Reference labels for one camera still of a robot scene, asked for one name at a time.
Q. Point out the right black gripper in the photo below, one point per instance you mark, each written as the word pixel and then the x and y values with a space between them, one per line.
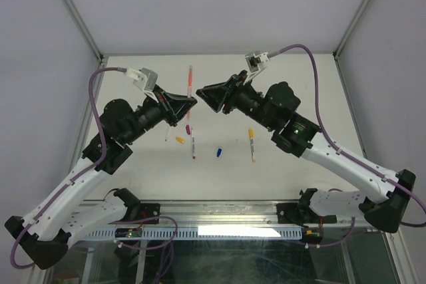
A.
pixel 214 96

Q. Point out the perforated cable duct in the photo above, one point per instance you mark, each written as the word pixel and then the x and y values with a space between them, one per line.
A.
pixel 203 232

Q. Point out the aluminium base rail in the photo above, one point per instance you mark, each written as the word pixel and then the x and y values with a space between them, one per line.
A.
pixel 250 212

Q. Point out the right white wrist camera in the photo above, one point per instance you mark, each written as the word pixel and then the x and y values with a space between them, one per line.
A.
pixel 257 62

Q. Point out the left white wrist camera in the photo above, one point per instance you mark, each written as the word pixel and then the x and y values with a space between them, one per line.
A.
pixel 144 79

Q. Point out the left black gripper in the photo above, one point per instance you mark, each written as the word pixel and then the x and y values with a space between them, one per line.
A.
pixel 167 102

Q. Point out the white pen purple end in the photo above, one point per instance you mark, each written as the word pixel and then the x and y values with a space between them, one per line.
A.
pixel 193 147

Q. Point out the thin white pen yellow end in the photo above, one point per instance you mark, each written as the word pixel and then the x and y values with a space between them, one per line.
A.
pixel 168 134

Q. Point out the white marker yellow end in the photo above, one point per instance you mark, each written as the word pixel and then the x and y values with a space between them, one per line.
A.
pixel 251 139

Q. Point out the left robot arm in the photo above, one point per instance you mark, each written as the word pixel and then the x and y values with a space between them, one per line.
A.
pixel 47 233

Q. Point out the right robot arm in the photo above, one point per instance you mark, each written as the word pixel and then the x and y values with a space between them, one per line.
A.
pixel 381 196

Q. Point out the orange highlighter pen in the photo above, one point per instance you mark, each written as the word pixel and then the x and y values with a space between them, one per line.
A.
pixel 189 89

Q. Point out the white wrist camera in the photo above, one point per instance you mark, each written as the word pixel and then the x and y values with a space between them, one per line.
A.
pixel 257 62
pixel 144 79

